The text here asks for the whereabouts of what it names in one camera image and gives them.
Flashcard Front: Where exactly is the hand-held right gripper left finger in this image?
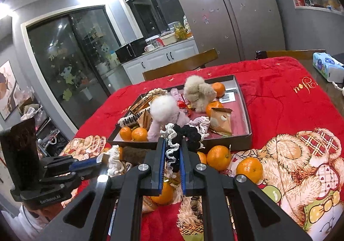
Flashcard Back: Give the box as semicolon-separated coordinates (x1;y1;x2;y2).
36;137;166;241

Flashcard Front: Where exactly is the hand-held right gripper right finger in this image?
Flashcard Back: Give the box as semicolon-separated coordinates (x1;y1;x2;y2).
179;140;313;241

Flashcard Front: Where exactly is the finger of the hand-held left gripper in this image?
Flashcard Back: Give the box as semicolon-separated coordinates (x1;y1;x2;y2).
60;168;100;186
68;156;108;173

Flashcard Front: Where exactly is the black white ruffled scrunchie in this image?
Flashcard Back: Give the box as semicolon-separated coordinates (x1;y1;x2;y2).
160;123;184;174

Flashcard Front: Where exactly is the brown white scrunchie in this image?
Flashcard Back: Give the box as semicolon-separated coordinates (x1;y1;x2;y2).
118;146;159;165

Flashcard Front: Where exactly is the shallow dark cardboard box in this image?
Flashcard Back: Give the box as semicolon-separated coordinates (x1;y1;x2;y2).
106;75;253;151

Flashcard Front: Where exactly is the person's left forearm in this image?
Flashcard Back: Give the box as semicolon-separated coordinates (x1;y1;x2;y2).
16;203;62;236

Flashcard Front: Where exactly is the pink fuzzy hair claw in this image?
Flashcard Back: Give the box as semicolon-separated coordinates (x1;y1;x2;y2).
147;111;190;142

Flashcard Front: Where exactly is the triangular brown snack packet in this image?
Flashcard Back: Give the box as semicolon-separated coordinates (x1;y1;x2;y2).
210;107;234;135
137;109;154;129

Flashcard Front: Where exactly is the cream ruffled scrunchie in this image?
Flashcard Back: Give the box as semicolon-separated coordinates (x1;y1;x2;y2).
188;117;211;139

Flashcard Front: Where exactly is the white fuzzy black hair claw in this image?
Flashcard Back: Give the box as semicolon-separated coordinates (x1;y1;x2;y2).
117;112;146;127

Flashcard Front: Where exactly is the red snack wrapper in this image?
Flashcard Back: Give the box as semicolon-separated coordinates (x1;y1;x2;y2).
179;101;194;118

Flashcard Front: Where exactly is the flat brown snack packet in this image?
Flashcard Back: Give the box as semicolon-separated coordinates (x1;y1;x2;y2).
130;95;154;115

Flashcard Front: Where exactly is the clear pink plastic packet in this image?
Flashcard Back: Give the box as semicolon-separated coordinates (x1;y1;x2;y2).
170;88;186;104

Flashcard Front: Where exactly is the cream knitted scrunchie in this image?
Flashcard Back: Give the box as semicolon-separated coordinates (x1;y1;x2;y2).
146;88;168;98

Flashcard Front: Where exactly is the beige pompom hair claw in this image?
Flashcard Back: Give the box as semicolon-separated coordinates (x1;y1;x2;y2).
183;75;218;113

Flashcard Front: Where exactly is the wooden chair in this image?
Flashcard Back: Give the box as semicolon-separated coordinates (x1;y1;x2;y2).
255;49;327;60
142;48;219;80

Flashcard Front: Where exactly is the white kitchen cabinet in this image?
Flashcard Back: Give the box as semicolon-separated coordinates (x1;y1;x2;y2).
122;38;199;86

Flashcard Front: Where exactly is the sliding glass door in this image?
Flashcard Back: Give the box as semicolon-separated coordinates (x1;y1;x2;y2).
25;6;121;129

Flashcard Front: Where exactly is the red printed blanket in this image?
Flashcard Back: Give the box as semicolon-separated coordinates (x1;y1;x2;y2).
58;56;344;241

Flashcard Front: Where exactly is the black microwave oven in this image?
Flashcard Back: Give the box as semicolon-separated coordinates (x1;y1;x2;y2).
115;38;147;63

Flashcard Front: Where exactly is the kitchen window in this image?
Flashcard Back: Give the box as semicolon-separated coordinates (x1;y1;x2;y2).
126;0;186;40

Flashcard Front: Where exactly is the silver refrigerator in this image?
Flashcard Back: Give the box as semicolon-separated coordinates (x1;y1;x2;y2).
161;0;285;64

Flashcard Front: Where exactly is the blue printed tissue packet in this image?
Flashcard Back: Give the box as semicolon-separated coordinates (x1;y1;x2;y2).
312;52;344;82

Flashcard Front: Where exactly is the metal wire rack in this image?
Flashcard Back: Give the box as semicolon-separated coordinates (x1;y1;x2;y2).
21;104;68;156

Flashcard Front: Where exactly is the brown bead bracelet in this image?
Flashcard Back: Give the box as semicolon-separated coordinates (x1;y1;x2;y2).
189;195;202;221

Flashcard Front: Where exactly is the white pompom hair tie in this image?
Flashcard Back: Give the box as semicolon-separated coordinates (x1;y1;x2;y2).
150;95;179;123

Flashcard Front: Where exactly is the framed wall picture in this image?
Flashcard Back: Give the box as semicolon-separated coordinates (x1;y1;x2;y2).
0;61;20;119

